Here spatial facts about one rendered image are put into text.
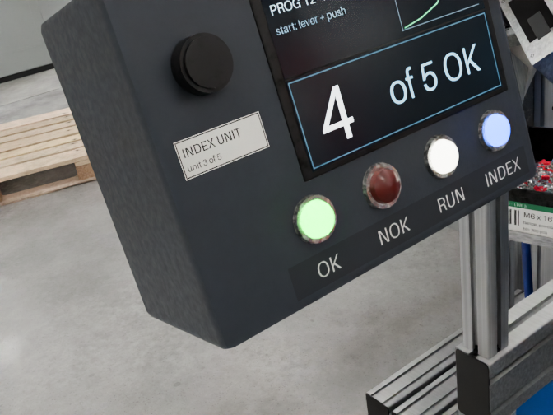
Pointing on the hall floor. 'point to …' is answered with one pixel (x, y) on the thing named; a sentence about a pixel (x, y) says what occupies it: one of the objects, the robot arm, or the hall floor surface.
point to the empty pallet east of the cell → (42, 152)
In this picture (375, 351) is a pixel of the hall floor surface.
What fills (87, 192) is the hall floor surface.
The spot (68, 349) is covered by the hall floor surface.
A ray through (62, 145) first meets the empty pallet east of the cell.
